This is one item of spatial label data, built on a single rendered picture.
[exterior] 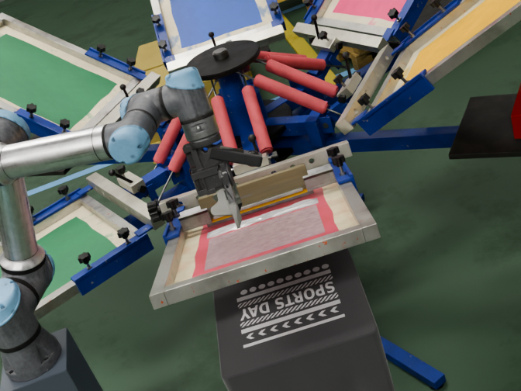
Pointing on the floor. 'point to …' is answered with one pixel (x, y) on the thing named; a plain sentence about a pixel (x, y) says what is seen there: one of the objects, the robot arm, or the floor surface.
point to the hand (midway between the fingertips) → (242, 218)
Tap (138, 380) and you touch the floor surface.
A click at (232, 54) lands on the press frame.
